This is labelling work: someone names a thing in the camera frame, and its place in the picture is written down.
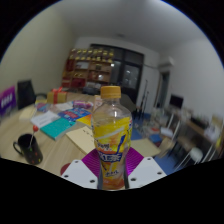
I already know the pink package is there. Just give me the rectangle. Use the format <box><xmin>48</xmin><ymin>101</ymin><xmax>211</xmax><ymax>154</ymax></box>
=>
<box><xmin>72</xmin><ymin>99</ymin><xmax>94</xmax><ymax>110</ymax></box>

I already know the white booklet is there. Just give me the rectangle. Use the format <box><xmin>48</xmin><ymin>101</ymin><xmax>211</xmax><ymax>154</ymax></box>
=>
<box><xmin>29</xmin><ymin>110</ymin><xmax>62</xmax><ymax>129</ymax></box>

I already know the black computer monitor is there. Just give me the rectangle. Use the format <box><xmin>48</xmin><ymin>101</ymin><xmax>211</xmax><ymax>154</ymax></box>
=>
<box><xmin>169</xmin><ymin>94</ymin><xmax>185</xmax><ymax>110</ymax></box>

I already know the beige carton box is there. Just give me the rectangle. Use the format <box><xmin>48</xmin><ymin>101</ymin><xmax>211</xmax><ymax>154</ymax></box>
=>
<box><xmin>93</xmin><ymin>94</ymin><xmax>103</xmax><ymax>111</ymax></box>

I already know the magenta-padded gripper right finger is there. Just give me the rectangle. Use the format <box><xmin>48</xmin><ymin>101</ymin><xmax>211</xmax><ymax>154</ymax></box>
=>
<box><xmin>124</xmin><ymin>146</ymin><xmax>168</xmax><ymax>190</ymax></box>

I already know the black microphone stand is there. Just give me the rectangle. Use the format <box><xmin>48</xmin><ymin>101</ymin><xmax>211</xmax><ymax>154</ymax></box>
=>
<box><xmin>139</xmin><ymin>79</ymin><xmax>150</xmax><ymax>118</ymax></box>

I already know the blue and red book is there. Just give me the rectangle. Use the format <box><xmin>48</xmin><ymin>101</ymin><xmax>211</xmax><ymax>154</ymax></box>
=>
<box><xmin>58</xmin><ymin>107</ymin><xmax>92</xmax><ymax>123</ymax></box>

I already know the colourful magazine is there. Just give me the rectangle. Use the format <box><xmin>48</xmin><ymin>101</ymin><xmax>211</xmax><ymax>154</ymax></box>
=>
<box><xmin>35</xmin><ymin>102</ymin><xmax>52</xmax><ymax>113</ymax></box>

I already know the teal book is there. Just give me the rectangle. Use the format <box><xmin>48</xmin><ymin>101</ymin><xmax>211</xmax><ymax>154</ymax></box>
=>
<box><xmin>39</xmin><ymin>117</ymin><xmax>77</xmax><ymax>141</ymax></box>

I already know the pale yellow book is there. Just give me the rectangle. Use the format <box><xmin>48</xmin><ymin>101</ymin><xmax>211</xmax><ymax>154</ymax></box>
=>
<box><xmin>18</xmin><ymin>105</ymin><xmax>37</xmax><ymax>122</ymax></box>

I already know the orange yellow book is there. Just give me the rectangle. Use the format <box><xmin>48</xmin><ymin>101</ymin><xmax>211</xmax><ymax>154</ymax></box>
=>
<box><xmin>76</xmin><ymin>114</ymin><xmax>94</xmax><ymax>127</ymax></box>

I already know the black office chair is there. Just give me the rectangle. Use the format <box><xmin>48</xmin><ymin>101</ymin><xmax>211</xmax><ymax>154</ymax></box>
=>
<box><xmin>16</xmin><ymin>79</ymin><xmax>48</xmax><ymax>110</ymax></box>

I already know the black mug with coloured dots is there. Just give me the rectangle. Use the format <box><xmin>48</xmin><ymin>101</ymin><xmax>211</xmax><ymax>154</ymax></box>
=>
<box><xmin>12</xmin><ymin>133</ymin><xmax>44</xmax><ymax>165</ymax></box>

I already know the dark glass door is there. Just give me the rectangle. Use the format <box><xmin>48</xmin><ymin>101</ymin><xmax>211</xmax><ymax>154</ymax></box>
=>
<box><xmin>89</xmin><ymin>43</ymin><xmax>145</xmax><ymax>104</ymax></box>

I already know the white wall air conditioner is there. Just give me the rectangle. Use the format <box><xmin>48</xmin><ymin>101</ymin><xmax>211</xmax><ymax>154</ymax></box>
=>
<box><xmin>158</xmin><ymin>55</ymin><xmax>176</xmax><ymax>72</ymax></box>

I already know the long wooden wall desk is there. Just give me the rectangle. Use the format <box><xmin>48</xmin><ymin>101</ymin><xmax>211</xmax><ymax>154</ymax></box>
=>
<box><xmin>166</xmin><ymin>109</ymin><xmax>224</xmax><ymax>158</ymax></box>

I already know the small beige side table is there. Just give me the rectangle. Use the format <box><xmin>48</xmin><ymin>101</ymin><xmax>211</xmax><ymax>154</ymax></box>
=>
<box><xmin>129</xmin><ymin>138</ymin><xmax>162</xmax><ymax>158</ymax></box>

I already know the purple sign board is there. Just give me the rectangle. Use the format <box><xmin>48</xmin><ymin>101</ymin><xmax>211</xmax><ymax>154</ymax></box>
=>
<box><xmin>0</xmin><ymin>85</ymin><xmax>17</xmax><ymax>118</ymax></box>

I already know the yellow gift box red ribbon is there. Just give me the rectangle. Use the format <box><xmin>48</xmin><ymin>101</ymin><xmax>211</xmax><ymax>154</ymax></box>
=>
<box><xmin>46</xmin><ymin>87</ymin><xmax>68</xmax><ymax>105</ymax></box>

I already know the yellow-labelled orange drink bottle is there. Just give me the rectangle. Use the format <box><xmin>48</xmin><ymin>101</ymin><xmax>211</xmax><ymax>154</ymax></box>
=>
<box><xmin>90</xmin><ymin>85</ymin><xmax>134</xmax><ymax>191</ymax></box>

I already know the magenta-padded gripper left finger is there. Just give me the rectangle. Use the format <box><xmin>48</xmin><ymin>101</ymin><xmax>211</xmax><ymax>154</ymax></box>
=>
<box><xmin>60</xmin><ymin>148</ymin><xmax>103</xmax><ymax>190</ymax></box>

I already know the stack of books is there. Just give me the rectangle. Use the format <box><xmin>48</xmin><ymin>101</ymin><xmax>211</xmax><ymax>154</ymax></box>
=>
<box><xmin>149</xmin><ymin>108</ymin><xmax>169</xmax><ymax>126</ymax></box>

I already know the red-ball stirrer stick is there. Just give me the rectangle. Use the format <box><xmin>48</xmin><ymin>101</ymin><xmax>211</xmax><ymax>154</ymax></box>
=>
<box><xmin>29</xmin><ymin>125</ymin><xmax>40</xmax><ymax>149</ymax></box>

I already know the wooden shelf unit with trophies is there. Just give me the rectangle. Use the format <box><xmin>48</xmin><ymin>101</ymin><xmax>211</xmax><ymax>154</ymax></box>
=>
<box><xmin>60</xmin><ymin>48</ymin><xmax>115</xmax><ymax>89</ymax></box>

